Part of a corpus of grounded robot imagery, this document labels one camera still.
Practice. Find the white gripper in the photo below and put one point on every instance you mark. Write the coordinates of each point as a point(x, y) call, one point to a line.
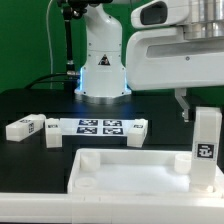
point(178, 44)

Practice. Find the white desk top panel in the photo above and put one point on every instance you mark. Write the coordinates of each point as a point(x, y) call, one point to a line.
point(147, 173)

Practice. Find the white front fence bar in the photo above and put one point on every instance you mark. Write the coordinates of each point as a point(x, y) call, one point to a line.
point(64, 209)

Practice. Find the black camera pole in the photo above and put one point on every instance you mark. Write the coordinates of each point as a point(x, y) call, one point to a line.
point(72, 75)

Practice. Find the white tag sheet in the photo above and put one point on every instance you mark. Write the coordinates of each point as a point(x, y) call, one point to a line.
point(94, 127)

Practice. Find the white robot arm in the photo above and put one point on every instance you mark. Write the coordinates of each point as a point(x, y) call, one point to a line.
point(103, 78)

